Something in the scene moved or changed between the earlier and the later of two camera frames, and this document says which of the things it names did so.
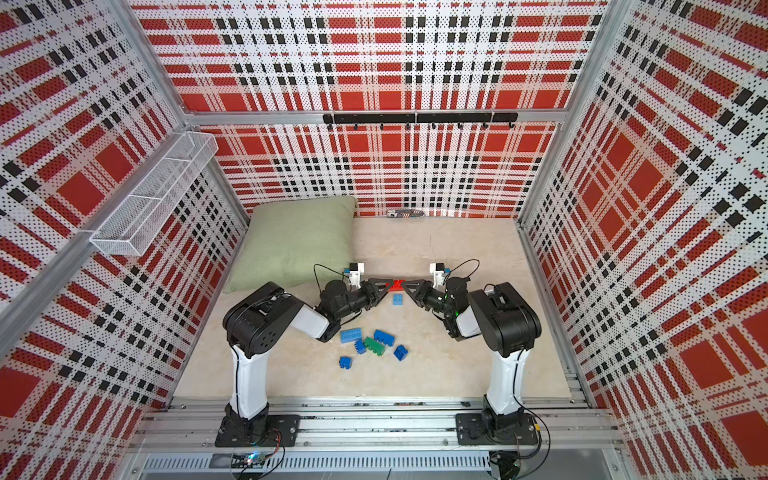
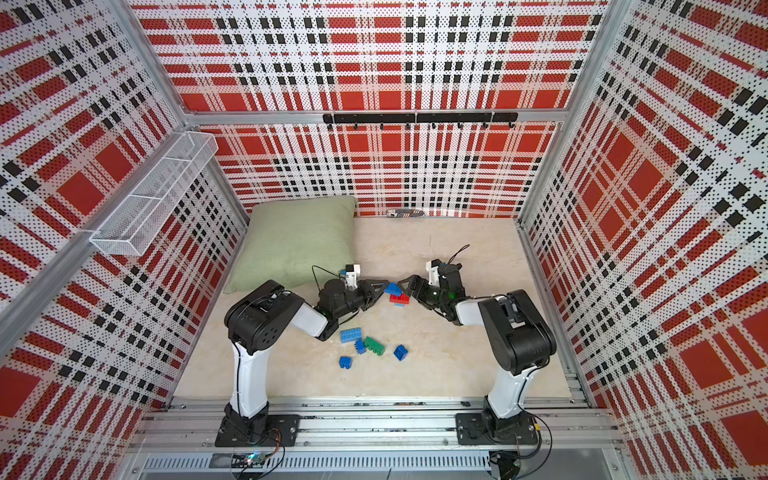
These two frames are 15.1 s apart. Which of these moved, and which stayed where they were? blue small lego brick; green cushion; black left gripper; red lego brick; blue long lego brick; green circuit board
Moved: red lego brick; blue long lego brick
Stayed: blue small lego brick; black left gripper; green circuit board; green cushion
